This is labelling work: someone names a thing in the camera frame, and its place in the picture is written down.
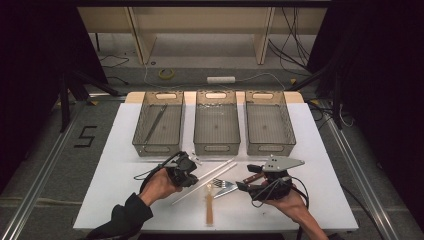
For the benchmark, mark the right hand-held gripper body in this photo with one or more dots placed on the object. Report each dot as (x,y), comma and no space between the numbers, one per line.
(280,163)

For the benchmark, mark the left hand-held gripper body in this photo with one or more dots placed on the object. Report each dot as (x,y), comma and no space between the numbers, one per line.
(175,165)

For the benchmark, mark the white chopstick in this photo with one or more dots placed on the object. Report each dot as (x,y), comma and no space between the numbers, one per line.
(206,182)

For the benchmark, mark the smoky clear plastic bin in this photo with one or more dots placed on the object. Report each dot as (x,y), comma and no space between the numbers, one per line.
(216,130)
(166,130)
(270,130)

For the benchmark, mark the steel chopstick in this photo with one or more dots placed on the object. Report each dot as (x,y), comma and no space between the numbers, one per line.
(156,124)

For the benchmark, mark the person's left hand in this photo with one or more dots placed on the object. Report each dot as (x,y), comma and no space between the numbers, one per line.
(158,186)

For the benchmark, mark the person's right hand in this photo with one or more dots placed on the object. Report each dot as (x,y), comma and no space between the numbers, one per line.
(295,205)

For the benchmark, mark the white table cover board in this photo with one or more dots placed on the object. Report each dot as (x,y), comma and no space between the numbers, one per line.
(116,200)

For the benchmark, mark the black stand legs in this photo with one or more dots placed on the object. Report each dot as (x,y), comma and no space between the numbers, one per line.
(64,100)
(337,100)

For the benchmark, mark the yellow tape roll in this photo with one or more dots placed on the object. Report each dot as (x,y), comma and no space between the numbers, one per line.
(160,74)

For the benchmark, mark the white power strip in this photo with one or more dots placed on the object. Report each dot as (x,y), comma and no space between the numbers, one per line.
(220,80)

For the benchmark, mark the black curtain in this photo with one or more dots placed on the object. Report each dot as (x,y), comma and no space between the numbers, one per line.
(383,66)
(26,66)

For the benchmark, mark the beige wooden desk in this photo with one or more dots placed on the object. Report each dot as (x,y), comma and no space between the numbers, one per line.
(200,20)

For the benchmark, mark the aluminium frame rail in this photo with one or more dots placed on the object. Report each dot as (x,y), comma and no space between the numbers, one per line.
(40,176)
(363,186)

